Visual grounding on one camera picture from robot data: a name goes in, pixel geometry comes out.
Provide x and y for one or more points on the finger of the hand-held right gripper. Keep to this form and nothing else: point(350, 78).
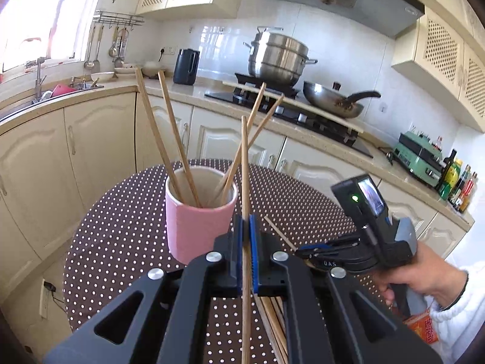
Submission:
point(314, 256)
point(341, 242)

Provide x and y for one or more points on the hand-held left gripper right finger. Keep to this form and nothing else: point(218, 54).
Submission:
point(253, 254)

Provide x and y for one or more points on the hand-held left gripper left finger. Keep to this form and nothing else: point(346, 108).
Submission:
point(238, 250)

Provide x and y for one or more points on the wooden chopstick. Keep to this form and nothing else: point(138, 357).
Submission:
point(151, 121)
point(246, 129)
point(176, 132)
point(245, 182)
point(280, 233)
point(261, 127)

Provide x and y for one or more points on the pink cup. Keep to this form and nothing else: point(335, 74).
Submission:
point(197, 231)

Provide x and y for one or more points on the person's right forearm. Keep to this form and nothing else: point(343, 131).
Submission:
point(466, 318)

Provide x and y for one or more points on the person's right hand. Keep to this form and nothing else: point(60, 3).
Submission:
point(435, 276)

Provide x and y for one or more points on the green electric grill appliance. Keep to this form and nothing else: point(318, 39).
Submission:
point(416, 159)

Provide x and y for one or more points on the dark green oil bottle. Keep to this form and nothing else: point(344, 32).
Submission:
point(448, 180)

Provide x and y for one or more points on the yellow label bottle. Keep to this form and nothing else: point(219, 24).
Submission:
point(456, 182)

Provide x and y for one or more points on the dark sauce bottle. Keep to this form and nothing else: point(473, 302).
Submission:
point(463, 189)

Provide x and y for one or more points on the orange packet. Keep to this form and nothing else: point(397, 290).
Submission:
point(422, 326)

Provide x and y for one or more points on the red label sauce bottle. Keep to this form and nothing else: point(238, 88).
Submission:
point(470, 195)

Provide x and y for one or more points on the light wooden board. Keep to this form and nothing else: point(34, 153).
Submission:
point(350, 126)

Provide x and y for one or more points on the brown polka dot tablecloth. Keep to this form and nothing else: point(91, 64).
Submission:
point(125, 235)

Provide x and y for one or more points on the black gas stove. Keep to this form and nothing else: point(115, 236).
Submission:
point(227, 96)

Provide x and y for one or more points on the cream lower cabinets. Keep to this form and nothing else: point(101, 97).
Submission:
point(94, 148)

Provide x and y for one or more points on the stainless steel steamer pot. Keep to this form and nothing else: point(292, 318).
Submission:
point(276, 64)

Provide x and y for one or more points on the black electric kettle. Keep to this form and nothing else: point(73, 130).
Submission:
point(185, 68)

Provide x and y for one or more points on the white bowl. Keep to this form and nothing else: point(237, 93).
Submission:
point(151, 69)
point(102, 76)

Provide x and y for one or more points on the hanging metal skimmer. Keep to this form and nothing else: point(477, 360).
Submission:
point(119, 60)

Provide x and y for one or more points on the hanging metal spatula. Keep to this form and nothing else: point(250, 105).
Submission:
point(96, 66)

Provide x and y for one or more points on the hanging metal spoon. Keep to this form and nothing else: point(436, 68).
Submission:
point(113, 51)

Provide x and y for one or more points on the red dish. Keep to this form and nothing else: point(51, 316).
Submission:
point(62, 90)

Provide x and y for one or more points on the hanging metal ladle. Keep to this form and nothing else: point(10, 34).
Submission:
point(88, 64)

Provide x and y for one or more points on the grey range hood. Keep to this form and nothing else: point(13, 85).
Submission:
point(288, 3)

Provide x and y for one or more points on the stainless steel sink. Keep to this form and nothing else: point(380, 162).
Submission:
point(22, 108)

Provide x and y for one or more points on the metal sink faucet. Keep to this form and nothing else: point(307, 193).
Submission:
point(38, 79)

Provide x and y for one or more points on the barred kitchen window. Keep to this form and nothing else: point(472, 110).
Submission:
point(38, 15)

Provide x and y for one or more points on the low wall socket with plug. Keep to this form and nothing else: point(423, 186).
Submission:
point(47, 297)

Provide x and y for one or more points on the wall outlet with black plug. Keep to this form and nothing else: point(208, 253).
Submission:
point(168, 49)

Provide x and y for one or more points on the metal wall utensil rack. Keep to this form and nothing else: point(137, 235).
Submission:
point(119, 18)

